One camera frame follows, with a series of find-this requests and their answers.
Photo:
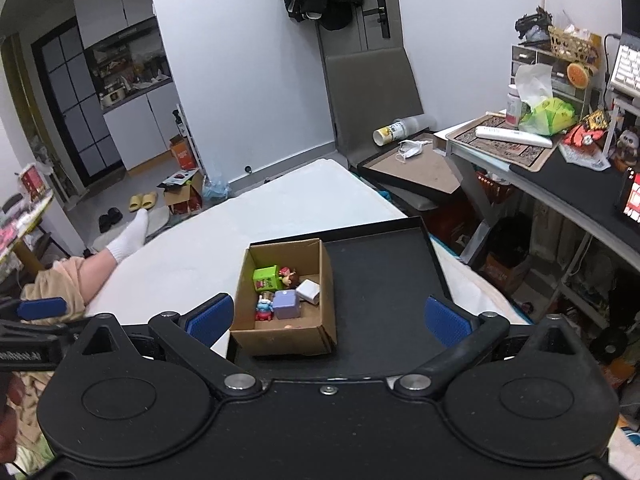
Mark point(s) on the white lower cabinet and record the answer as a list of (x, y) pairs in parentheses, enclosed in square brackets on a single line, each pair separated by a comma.
[(140, 130)]

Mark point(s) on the white upper cabinet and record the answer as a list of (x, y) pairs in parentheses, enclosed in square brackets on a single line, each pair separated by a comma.
[(105, 5)]

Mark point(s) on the black shallow tray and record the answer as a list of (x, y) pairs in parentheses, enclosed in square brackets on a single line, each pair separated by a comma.
[(380, 285)]

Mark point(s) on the phone with red screen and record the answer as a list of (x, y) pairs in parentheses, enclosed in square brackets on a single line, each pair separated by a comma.
[(632, 195)]

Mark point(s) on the black framed glass door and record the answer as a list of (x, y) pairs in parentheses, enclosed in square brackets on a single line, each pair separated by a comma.
[(75, 110)]

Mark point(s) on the person's white sock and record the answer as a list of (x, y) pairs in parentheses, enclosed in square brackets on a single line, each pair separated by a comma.
[(127, 240)]

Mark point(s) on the yellow slipper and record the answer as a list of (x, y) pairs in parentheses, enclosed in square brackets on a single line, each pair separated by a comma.
[(149, 200), (135, 203)]

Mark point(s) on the blue plastic bag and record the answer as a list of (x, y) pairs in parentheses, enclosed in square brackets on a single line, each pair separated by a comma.
[(216, 191)]

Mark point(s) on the white cube box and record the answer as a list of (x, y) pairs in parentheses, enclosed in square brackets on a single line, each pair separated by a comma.
[(307, 290)]

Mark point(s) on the woven basket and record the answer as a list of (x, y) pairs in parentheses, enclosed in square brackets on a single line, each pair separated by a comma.
[(567, 45)]

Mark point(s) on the purple cube box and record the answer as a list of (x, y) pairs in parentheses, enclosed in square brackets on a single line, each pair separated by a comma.
[(286, 305)]

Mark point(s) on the clear bottle with yellow label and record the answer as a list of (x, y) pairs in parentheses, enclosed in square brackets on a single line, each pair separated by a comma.
[(390, 132)]

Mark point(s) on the brown patterned tray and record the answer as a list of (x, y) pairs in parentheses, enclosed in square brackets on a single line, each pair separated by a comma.
[(500, 149)]

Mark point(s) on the black slipper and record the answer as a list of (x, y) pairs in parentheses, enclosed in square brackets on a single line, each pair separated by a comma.
[(116, 215), (105, 223)]

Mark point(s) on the person's left hand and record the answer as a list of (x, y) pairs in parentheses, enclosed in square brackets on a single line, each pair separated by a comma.
[(9, 410)]

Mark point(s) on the grey metal desk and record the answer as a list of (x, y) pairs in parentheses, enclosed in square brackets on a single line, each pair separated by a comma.
[(560, 180)]

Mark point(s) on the white pill bottle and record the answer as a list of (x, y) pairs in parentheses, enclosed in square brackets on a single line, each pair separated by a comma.
[(513, 107)]

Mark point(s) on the white remote control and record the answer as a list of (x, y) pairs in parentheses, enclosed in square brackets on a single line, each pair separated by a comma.
[(510, 135)]

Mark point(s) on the brown cardboard box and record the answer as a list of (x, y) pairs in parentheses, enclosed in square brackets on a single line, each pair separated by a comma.
[(505, 272)]

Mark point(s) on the grey drawer organizer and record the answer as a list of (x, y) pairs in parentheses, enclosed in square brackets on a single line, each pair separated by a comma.
[(530, 55)]

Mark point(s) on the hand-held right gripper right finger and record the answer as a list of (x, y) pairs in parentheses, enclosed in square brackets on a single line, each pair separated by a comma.
[(447, 322)]

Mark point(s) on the white floor mat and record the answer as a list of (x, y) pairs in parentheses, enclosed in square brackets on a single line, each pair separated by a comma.
[(159, 220)]

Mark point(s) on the blue and red figurine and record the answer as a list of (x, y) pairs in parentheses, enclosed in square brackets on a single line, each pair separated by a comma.
[(264, 306)]

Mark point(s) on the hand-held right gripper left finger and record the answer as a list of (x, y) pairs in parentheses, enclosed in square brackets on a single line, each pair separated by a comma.
[(210, 317)]

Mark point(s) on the green tissue pack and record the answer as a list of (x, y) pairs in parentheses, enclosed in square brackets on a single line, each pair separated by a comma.
[(550, 115)]

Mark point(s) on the green cube box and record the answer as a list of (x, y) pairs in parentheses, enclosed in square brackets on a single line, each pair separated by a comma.
[(265, 277)]

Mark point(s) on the orange carton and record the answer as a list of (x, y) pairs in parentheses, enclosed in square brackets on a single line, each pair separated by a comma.
[(182, 156)]

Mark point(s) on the grey folding chair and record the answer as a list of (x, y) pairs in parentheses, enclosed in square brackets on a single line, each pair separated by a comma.
[(370, 100)]

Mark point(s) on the white keyboard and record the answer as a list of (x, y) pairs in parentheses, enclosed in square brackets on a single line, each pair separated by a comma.
[(627, 67)]

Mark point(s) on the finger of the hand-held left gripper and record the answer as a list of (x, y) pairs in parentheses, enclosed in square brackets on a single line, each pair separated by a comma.
[(42, 308)]

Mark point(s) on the small plush toy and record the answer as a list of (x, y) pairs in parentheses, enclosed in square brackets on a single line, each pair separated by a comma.
[(629, 142)]

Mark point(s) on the white cabinet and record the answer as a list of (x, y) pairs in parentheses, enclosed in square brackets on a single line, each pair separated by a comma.
[(105, 5), (140, 130)]

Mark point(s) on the black tray with brown inside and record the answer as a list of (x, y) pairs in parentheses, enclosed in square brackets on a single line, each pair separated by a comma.
[(420, 170)]

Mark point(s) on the person's leg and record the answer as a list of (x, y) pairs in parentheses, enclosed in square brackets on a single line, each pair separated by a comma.
[(95, 275)]

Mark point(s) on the red basket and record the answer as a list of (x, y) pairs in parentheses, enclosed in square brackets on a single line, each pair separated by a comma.
[(495, 187)]

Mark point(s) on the white face mask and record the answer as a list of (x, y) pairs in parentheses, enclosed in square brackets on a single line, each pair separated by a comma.
[(412, 149)]

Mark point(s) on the brown-haired small figurine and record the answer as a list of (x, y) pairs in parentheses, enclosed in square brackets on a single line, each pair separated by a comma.
[(287, 276)]

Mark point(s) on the cardboard box with dark lid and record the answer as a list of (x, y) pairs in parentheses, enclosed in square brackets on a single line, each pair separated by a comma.
[(187, 197)]

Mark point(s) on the cluttered side table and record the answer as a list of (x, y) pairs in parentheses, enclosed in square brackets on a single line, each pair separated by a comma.
[(25, 220)]

